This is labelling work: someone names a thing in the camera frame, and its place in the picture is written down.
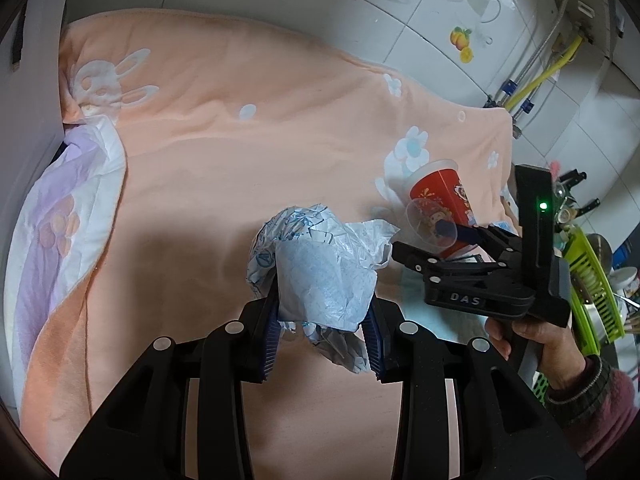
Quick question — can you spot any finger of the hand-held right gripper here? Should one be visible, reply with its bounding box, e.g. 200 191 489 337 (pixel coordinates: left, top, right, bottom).
391 241 523 288
434 217 521 261

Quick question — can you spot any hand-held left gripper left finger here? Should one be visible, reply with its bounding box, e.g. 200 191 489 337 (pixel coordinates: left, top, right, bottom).
60 280 281 480

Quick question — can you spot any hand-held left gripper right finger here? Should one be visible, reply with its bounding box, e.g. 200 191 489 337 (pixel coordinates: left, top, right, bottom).
362 300 586 480

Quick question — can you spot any clear plastic lid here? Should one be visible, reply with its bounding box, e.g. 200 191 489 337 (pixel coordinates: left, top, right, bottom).
404 199 459 252

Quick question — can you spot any red paper cup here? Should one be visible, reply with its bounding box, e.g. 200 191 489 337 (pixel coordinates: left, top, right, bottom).
407 160 482 262

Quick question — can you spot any white plastic wrapper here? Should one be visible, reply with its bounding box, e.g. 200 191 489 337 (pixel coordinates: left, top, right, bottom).
245 203 401 376

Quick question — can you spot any person's right forearm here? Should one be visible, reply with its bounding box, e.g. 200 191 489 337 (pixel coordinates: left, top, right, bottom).
542 355 640 463

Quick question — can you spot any person's right hand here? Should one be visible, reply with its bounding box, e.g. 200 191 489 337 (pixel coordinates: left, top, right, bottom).
485 316 601 392

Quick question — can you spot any metal bowl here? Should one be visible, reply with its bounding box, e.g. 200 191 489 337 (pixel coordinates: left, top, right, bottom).
585 234 614 272

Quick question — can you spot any green dish rack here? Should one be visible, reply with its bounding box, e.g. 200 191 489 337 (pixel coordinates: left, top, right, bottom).
565 227 629 347

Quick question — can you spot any white bowl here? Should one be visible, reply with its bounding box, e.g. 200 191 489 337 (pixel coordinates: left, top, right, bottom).
607 267 640 302

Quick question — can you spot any peach flower-print blanket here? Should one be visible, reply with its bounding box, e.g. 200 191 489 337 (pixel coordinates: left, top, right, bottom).
20 7 518 480

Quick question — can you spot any white lavender quilt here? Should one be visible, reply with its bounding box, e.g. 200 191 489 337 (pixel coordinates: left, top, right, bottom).
10 120 127 401

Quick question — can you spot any braided metal hose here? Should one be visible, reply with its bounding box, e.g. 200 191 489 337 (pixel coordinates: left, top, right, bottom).
484 7 563 108
511 62 558 138

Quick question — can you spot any yellow hose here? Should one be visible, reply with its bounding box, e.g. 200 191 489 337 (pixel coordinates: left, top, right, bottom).
504 35 586 111

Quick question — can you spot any white wall box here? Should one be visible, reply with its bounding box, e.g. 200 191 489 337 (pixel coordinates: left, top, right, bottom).
552 0 626 61

